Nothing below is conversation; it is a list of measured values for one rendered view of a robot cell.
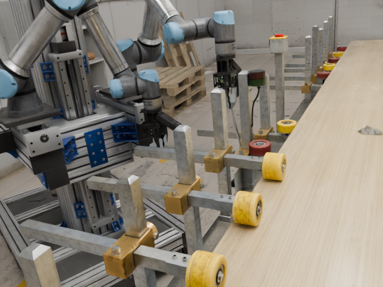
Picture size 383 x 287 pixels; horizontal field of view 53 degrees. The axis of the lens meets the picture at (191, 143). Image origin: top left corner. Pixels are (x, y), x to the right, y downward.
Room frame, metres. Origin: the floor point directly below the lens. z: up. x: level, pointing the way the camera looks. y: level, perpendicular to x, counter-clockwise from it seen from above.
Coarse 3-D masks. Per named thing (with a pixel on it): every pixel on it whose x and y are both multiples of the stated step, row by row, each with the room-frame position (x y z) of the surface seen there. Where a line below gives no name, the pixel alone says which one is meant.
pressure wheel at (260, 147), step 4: (256, 140) 1.35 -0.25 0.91; (260, 140) 1.35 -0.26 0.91; (264, 140) 1.34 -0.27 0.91; (252, 144) 1.32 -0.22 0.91; (256, 144) 1.32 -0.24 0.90; (260, 144) 1.31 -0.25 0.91; (264, 144) 1.31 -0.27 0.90; (268, 144) 1.30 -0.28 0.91; (252, 148) 1.29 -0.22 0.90; (256, 148) 1.28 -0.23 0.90; (260, 148) 1.28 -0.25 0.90; (264, 148) 1.28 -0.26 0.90; (268, 148) 1.29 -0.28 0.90; (252, 152) 1.29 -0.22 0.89; (256, 152) 1.28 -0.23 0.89; (260, 152) 1.28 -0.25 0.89; (264, 152) 1.28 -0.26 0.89; (268, 152) 1.29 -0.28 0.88
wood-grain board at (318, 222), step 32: (352, 64) 2.56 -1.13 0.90; (320, 96) 1.88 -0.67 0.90; (352, 96) 1.82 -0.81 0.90; (320, 128) 1.42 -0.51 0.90; (352, 128) 1.39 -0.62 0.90; (288, 160) 1.16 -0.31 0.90; (320, 160) 1.13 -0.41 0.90; (352, 160) 1.11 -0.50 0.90; (256, 192) 0.96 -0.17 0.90; (288, 192) 0.95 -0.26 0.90; (320, 192) 0.93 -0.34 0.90; (352, 192) 0.91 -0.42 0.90; (288, 224) 0.79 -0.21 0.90; (320, 224) 0.78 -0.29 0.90; (352, 224) 0.77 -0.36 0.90; (256, 256) 0.69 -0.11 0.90; (288, 256) 0.68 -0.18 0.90; (320, 256) 0.66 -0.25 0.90; (352, 256) 0.65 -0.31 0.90
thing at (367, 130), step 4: (364, 128) 1.35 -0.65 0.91; (368, 128) 1.34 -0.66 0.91; (372, 128) 1.32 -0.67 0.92; (376, 128) 1.33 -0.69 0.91; (360, 132) 1.33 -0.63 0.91; (364, 132) 1.32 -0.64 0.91; (368, 132) 1.31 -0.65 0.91; (372, 132) 1.30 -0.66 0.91; (376, 132) 1.30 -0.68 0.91; (380, 132) 1.30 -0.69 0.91
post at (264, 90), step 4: (268, 76) 1.60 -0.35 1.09; (268, 80) 1.60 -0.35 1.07; (268, 84) 1.60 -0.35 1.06; (260, 88) 1.59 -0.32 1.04; (264, 88) 1.59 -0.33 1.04; (268, 88) 1.60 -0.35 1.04; (260, 92) 1.59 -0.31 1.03; (264, 92) 1.59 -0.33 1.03; (268, 92) 1.60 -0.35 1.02; (260, 96) 1.59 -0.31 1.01; (264, 96) 1.59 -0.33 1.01; (268, 96) 1.60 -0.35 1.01; (260, 100) 1.59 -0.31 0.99; (264, 100) 1.59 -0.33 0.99; (268, 100) 1.59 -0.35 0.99; (260, 104) 1.59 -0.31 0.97; (264, 104) 1.59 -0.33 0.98; (268, 104) 1.59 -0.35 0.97; (260, 108) 1.59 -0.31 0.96; (264, 108) 1.59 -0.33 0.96; (268, 108) 1.59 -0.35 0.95; (260, 112) 1.59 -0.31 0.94; (264, 112) 1.59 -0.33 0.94; (268, 112) 1.59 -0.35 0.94; (260, 116) 1.60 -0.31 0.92; (264, 116) 1.59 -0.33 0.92; (268, 116) 1.59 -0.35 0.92; (260, 120) 1.60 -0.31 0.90; (264, 120) 1.59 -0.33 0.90; (268, 120) 1.59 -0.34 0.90; (260, 124) 1.60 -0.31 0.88; (264, 124) 1.59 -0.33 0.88; (268, 124) 1.59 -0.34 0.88; (260, 128) 1.60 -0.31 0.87; (264, 128) 1.59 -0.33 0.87; (268, 128) 1.58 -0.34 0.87
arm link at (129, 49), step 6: (120, 42) 1.89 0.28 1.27; (126, 42) 1.87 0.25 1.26; (132, 42) 1.90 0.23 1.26; (120, 48) 1.85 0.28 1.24; (126, 48) 1.86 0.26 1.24; (132, 48) 1.88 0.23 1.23; (138, 48) 1.90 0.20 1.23; (126, 54) 1.86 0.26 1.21; (132, 54) 1.88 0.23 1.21; (138, 54) 1.89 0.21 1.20; (126, 60) 1.86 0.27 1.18; (132, 60) 1.88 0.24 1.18; (138, 60) 1.90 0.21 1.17; (132, 66) 1.87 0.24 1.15
